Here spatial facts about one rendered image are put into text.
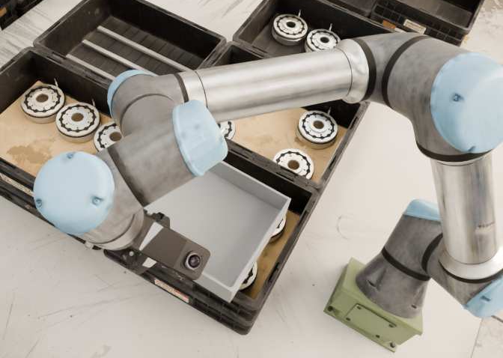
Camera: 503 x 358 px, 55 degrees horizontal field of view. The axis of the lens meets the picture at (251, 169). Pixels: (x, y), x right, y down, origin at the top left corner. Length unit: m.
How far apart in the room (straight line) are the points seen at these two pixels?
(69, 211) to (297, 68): 0.36
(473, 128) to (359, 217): 0.72
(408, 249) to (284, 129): 0.45
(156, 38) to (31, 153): 0.49
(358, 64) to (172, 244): 0.36
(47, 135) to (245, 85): 0.73
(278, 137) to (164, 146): 0.79
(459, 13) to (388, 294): 1.63
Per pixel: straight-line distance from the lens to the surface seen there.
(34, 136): 1.29
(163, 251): 0.65
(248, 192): 0.91
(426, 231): 1.03
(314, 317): 1.21
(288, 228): 1.13
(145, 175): 0.50
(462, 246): 0.89
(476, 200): 0.81
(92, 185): 0.48
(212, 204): 0.89
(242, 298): 0.95
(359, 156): 1.45
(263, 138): 1.25
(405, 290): 1.07
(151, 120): 0.53
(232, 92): 0.64
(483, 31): 3.30
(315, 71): 0.69
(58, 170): 0.50
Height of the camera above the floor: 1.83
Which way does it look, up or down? 57 degrees down
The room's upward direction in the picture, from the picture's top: 11 degrees clockwise
